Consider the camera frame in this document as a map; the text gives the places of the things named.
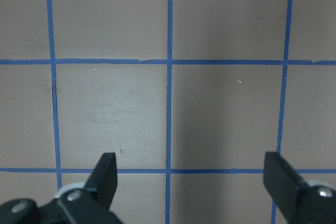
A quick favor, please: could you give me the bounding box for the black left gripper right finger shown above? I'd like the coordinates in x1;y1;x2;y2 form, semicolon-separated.
263;152;309;216

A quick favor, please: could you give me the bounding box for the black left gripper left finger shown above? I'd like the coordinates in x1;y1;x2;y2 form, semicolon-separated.
83;153;118;210

